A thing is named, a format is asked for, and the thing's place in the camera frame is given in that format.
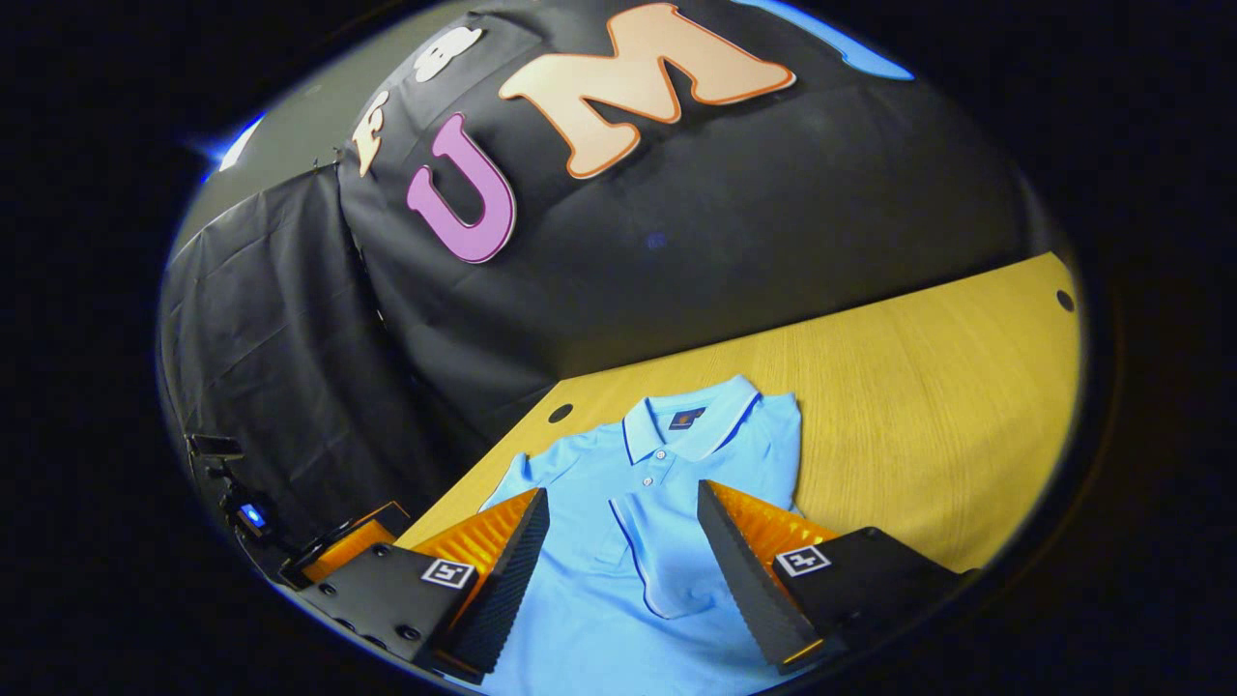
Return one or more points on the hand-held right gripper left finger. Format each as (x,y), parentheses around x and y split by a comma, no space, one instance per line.
(503,590)

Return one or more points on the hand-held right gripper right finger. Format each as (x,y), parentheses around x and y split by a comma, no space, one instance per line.
(744,580)

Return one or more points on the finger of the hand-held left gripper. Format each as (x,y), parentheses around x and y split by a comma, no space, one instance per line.
(353,546)

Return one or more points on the light blue T-shirt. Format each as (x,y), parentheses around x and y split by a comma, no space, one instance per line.
(618,580)

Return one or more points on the black round table grommet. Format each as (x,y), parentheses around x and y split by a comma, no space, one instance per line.
(560,413)
(1065,300)

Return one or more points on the black backdrop cloth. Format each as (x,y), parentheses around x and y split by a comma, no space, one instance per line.
(725,242)

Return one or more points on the white ceiling light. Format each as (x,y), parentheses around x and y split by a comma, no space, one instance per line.
(240,143)

